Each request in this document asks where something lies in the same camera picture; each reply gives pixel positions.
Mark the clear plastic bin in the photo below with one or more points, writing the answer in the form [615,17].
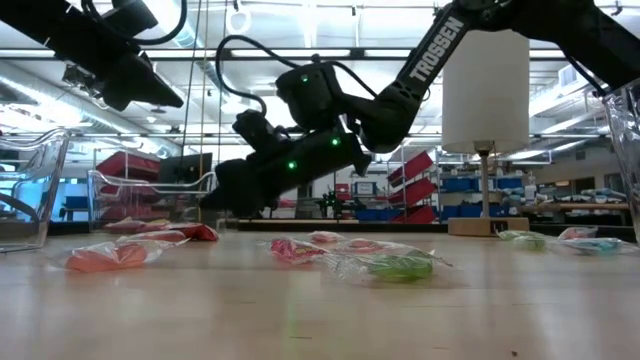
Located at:
[150,200]
[627,150]
[55,175]

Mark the clear red candy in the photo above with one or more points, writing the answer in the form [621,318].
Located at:
[295,250]
[110,257]

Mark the clear wrapped green candy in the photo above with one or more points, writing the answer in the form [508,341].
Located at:
[400,267]
[515,234]

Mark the white shade table lamp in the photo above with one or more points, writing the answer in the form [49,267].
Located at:
[485,100]

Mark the teal wrapped candy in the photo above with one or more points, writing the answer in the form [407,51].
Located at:
[597,246]

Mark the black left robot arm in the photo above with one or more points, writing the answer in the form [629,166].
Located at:
[50,25]

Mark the blue storage bin shelf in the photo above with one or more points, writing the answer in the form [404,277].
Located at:
[457,185]

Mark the clear wrapped orange candy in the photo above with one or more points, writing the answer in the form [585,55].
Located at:
[327,237]
[367,245]

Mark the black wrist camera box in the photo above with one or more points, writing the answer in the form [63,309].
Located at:
[130,17]
[257,130]

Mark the wooden workbench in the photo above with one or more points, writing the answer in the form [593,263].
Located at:
[590,206]

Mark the red slanted shelf rack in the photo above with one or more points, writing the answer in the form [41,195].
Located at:
[412,192]

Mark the black flat screen monitor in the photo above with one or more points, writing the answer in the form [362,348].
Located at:
[185,167]

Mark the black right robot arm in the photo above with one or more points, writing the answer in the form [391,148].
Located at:
[435,50]

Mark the pink candy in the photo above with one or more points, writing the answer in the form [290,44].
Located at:
[130,225]

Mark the orange candy wrapper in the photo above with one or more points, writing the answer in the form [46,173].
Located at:
[197,232]

